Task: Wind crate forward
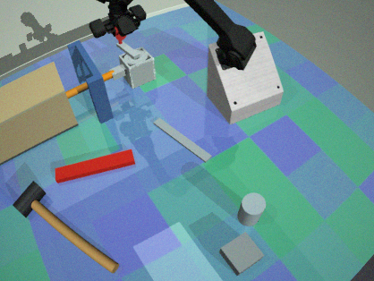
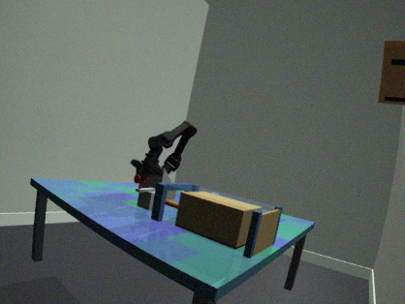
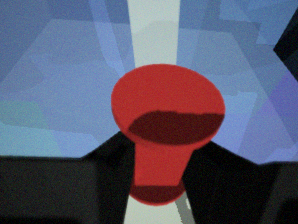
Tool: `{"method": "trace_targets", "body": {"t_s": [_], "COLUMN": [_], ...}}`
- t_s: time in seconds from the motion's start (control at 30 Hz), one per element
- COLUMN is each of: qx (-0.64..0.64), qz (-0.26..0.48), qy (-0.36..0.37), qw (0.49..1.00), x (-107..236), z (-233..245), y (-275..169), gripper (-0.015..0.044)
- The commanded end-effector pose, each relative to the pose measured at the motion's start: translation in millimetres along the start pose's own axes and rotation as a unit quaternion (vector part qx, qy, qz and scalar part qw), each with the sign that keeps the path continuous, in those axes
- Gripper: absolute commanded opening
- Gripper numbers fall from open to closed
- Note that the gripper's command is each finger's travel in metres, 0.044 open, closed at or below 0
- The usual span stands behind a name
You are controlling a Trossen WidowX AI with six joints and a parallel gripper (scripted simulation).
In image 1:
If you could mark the grey cylinder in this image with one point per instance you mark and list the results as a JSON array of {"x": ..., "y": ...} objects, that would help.
[{"x": 251, "y": 209}]

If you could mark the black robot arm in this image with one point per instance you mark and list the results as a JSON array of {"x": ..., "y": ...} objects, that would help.
[{"x": 236, "y": 42}]

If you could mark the black-headed mallet with wooden handle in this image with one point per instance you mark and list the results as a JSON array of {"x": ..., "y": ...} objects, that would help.
[{"x": 30, "y": 199}]

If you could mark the grey flat bar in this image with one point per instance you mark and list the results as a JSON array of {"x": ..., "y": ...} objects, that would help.
[{"x": 191, "y": 146}]

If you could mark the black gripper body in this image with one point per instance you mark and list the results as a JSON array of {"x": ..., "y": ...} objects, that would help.
[{"x": 99, "y": 28}]

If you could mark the red flat bar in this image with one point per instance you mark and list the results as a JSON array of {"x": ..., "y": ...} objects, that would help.
[{"x": 94, "y": 166}]

